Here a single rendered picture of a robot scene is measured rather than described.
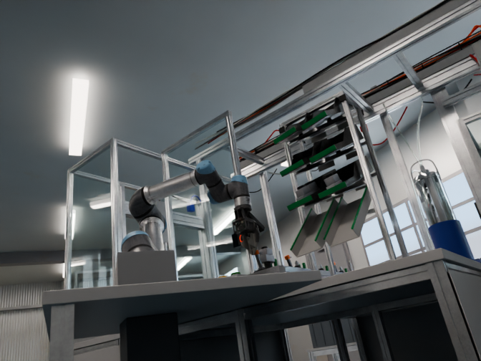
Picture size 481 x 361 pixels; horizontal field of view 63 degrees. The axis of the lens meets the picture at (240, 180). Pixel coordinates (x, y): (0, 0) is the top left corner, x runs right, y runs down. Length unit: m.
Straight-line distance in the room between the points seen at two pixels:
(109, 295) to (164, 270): 0.47
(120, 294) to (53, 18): 2.47
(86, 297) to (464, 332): 0.93
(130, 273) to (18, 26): 2.27
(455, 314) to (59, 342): 0.96
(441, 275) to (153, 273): 0.87
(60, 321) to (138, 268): 0.48
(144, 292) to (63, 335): 0.18
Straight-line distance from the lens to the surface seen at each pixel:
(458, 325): 1.23
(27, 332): 10.73
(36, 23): 3.21
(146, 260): 1.38
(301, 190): 1.62
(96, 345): 2.31
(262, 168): 3.21
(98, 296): 0.94
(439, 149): 5.11
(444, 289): 1.24
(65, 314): 0.95
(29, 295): 10.85
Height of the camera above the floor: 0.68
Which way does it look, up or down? 23 degrees up
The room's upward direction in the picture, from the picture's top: 9 degrees counter-clockwise
